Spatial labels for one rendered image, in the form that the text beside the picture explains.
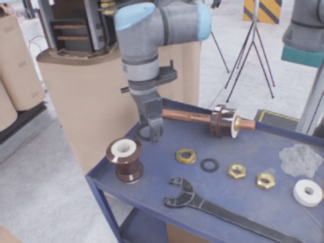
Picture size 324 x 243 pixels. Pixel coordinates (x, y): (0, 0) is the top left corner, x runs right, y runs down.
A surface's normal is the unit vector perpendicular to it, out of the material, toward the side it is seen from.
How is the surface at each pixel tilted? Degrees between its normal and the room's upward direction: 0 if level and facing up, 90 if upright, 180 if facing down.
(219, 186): 0
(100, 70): 90
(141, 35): 90
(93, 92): 90
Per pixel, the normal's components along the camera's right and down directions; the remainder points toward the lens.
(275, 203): -0.07, -0.79
